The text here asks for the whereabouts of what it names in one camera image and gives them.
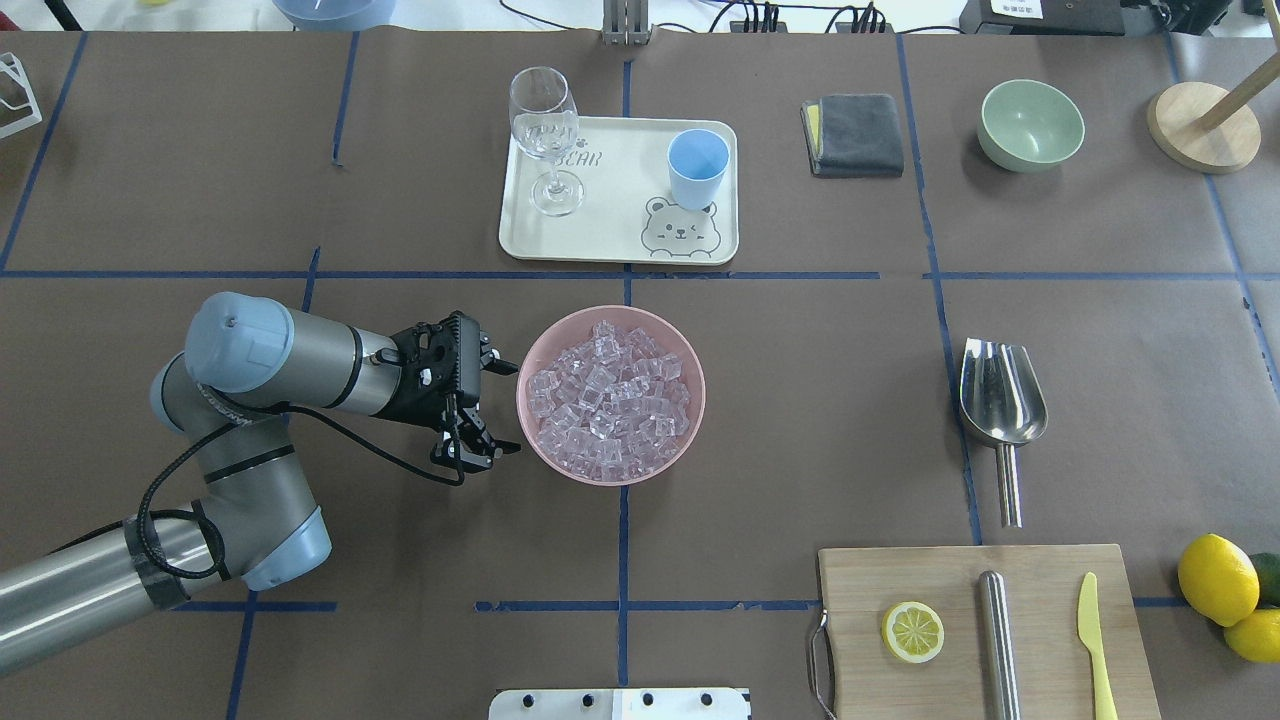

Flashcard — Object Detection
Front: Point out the white wire cup rack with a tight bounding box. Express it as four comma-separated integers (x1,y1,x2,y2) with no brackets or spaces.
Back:
1,53,44,138

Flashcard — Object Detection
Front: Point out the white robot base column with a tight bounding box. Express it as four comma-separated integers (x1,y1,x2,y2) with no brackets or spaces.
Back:
488,687,753,719

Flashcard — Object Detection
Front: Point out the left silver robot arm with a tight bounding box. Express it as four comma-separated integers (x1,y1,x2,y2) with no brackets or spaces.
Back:
1,292,518,674

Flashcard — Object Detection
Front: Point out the yellow lemon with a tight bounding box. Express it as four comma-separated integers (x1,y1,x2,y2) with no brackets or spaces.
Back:
1222,609,1280,664
1178,533,1260,628

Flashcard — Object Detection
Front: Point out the blue bowl on side table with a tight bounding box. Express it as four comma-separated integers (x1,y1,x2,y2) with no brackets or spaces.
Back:
271,0,397,32

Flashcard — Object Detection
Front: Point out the steel ice scoop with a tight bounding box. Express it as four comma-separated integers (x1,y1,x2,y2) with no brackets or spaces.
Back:
959,338,1047,528

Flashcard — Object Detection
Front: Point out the clear wine glass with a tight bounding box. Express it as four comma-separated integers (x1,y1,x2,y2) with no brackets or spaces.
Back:
508,67,584,217

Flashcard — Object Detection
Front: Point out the cream bear serving tray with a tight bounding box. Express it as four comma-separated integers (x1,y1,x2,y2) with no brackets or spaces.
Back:
498,117,739,266

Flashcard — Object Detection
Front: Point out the green ceramic bowl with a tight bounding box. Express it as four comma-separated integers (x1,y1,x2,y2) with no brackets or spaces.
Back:
977,79,1085,173

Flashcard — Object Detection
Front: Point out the folded grey cloth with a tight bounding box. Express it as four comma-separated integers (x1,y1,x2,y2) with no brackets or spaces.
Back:
801,94,904,177

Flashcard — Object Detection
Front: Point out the yellow plastic knife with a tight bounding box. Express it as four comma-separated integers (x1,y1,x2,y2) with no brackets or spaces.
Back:
1076,571,1119,720

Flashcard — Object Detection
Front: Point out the green lime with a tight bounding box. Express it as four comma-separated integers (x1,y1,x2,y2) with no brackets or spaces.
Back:
1249,552,1280,609

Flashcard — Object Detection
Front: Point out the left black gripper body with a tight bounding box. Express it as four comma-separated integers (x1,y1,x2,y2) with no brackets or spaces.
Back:
372,313,488,432

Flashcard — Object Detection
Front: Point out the steel rod muddler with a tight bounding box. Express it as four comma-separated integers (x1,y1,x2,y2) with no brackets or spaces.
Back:
978,570,1021,719

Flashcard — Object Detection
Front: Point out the blue plastic cup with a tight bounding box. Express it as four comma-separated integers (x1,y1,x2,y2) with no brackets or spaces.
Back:
667,128,732,211

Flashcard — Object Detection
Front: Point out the wooden cutting board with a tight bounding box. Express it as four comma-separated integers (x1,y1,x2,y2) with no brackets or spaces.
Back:
818,544,1161,719

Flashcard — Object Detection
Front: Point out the aluminium frame post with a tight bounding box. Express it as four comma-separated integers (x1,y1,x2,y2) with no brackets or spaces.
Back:
602,0,653,46

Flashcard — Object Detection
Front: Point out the wooden cup stand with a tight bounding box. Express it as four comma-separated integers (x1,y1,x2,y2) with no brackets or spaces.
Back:
1146,53,1279,174

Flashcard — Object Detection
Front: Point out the lemon half slice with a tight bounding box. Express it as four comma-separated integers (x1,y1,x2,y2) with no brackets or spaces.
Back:
879,601,946,664

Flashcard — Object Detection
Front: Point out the pink bowl of ice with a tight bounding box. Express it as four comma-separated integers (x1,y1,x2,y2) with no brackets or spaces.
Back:
517,305,707,486

